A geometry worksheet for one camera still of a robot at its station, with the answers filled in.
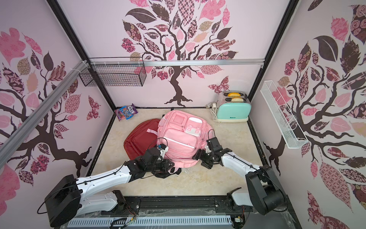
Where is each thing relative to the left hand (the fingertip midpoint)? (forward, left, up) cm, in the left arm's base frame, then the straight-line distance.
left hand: (173, 168), depth 80 cm
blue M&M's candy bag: (+50, +42, -4) cm, 66 cm away
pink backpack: (+24, -6, 0) cm, 24 cm away
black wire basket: (+78, +55, +11) cm, 96 cm away
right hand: (+5, -14, -3) cm, 15 cm away
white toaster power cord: (+48, -29, +2) cm, 56 cm away
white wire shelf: (+13, -63, +18) cm, 67 cm away
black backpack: (-2, +6, -5) cm, 8 cm away
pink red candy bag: (+47, +47, -6) cm, 66 cm away
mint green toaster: (+42, -43, +7) cm, 60 cm away
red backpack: (+21, +25, -2) cm, 32 cm away
